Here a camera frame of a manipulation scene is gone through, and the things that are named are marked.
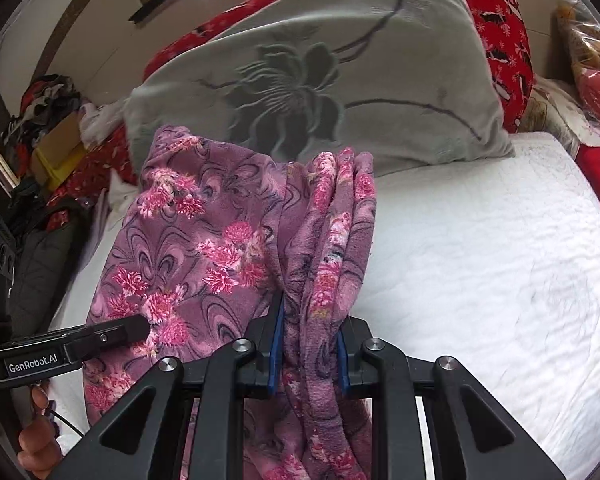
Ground grey flower pillow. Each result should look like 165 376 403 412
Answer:
122 0 516 178

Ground person's left hand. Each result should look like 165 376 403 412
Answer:
17 389 63 480

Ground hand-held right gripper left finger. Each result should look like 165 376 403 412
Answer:
47 292 286 480

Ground dark jacket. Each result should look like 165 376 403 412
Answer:
5 195 93 326

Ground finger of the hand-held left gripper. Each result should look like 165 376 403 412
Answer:
82 314 151 361

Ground pink floral pants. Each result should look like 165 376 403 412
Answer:
82 125 378 480

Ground red printed blanket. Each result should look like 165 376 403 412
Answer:
142 0 536 133

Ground cream floral cloth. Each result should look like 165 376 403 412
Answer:
517 77 600 158

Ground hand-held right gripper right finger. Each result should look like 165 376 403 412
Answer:
336 316 567 480

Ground black cable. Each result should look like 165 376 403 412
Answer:
47 407 88 437

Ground yellow box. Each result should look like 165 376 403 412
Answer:
32 145 88 188

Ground red speckled cloth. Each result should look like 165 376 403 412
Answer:
47 130 136 216

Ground cardboard box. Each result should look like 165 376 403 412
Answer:
32 110 88 161

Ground white crumpled cloth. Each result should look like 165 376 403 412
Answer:
77 102 131 151

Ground white quilted bed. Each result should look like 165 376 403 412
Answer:
50 130 600 480

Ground clear plastic bag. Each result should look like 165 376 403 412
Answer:
552 0 600 126

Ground pile of clothes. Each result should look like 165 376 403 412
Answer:
2 74 83 131

